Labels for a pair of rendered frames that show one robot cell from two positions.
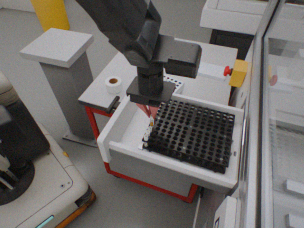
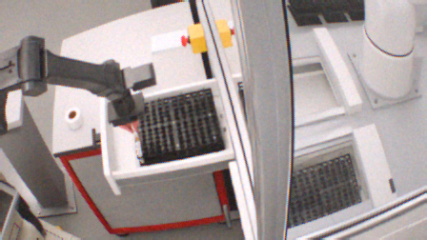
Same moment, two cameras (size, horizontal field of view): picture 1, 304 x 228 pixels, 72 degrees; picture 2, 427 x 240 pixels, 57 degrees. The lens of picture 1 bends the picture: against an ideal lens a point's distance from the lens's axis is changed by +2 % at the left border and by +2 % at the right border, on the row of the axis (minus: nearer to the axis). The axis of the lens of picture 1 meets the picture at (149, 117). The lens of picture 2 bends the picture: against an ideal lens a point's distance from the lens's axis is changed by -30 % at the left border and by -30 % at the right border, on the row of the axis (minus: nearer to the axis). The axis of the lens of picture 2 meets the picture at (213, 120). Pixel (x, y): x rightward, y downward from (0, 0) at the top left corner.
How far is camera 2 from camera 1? 0.82 m
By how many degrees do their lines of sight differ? 14
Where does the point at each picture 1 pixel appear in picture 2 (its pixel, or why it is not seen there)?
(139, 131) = (128, 153)
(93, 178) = not seen: outside the picture
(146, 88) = (123, 110)
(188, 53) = (145, 72)
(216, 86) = (182, 56)
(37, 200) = not seen: outside the picture
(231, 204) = (233, 166)
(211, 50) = (157, 16)
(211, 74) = (170, 46)
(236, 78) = (198, 45)
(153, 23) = (116, 70)
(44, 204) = not seen: outside the picture
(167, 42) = (127, 72)
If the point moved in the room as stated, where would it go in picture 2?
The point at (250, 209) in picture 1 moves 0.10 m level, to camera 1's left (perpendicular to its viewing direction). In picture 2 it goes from (239, 158) to (199, 180)
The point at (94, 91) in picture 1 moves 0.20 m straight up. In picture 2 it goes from (60, 136) to (44, 99)
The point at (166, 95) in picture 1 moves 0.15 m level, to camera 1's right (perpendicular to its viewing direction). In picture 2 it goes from (140, 107) to (194, 77)
